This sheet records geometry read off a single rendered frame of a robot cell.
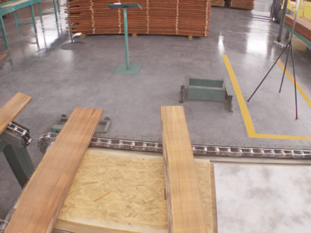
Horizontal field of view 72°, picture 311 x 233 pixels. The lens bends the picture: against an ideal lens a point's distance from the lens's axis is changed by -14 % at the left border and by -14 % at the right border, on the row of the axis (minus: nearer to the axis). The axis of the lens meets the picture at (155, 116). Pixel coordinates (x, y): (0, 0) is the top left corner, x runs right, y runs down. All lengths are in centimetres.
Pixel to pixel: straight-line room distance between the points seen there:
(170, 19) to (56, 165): 516
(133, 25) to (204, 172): 525
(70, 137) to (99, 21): 515
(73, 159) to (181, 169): 55
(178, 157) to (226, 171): 25
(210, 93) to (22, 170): 240
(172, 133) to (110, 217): 59
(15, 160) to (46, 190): 74
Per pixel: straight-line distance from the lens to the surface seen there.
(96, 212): 110
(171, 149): 128
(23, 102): 183
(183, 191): 109
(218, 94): 327
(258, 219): 113
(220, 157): 136
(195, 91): 323
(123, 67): 438
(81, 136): 141
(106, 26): 633
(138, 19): 620
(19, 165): 189
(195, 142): 142
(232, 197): 116
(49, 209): 111
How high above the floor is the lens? 174
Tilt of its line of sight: 35 degrees down
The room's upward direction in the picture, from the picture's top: straight up
